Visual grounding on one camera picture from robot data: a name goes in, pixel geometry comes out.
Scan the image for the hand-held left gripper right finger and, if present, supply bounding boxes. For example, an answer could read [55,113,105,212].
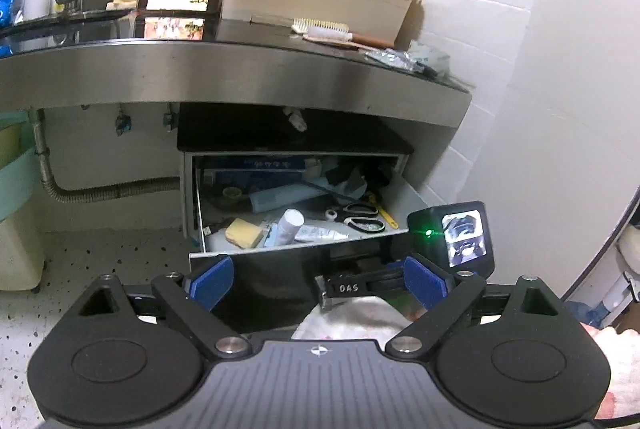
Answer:
[386,255,567,358]

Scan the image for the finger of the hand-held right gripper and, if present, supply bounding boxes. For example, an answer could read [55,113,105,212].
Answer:
[313,261,407,306]

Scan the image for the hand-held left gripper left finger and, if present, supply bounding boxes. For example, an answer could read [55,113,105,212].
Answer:
[79,255,252,361]

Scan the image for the white bottle with grey cap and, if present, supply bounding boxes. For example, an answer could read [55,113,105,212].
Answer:
[277,208,305,246]

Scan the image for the person's floral pajama leg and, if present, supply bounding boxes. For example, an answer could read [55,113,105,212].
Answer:
[291,293,417,351]

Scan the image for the yellow sponge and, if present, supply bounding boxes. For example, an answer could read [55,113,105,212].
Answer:
[224,217,265,248]

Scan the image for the yellow utility knife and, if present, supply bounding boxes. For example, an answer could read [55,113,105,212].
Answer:
[367,193,400,230]

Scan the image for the white squeeze tube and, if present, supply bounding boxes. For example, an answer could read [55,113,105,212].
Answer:
[294,227,350,244]

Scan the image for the black scissors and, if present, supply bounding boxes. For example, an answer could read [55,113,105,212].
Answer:
[332,202,387,233]

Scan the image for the long blue box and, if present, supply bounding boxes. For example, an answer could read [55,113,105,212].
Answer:
[202,158,309,173]

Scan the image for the blue translucent plastic object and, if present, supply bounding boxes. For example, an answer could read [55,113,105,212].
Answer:
[566,298,617,328]

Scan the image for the white hook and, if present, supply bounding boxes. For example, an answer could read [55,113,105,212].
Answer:
[283,106,309,132]

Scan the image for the pale green packet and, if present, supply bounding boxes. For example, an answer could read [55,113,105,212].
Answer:
[407,41,452,70]

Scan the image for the clear plastic packet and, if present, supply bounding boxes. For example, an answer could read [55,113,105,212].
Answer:
[362,48,424,72]

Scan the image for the black steel-edged counter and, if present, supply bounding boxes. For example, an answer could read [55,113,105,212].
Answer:
[0,15,474,130]

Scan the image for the pink hairbrush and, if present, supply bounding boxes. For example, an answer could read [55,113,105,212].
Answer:
[302,26,362,53]

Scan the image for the flexible metal hose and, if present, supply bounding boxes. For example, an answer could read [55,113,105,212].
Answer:
[31,108,182,206]

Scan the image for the wooden-handled white brush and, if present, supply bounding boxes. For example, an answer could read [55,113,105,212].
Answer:
[292,17,397,48]

